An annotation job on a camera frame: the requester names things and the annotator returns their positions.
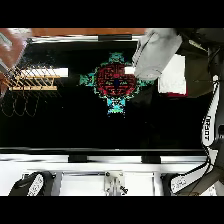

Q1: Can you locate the light grey garment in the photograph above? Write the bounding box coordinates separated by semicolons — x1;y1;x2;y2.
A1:
131;28;184;82

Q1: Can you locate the red garment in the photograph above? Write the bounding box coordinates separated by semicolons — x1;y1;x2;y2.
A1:
165;91;188;99

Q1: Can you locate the white garment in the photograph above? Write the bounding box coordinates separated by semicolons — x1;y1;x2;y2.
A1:
157;53;188;96

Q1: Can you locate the dark garment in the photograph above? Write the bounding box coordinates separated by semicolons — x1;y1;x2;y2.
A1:
176;39;215;98

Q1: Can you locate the silver frame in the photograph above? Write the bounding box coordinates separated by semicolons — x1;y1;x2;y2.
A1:
0;34;224;197

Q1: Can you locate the black cable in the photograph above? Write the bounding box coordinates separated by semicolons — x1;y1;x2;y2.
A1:
181;143;215;183

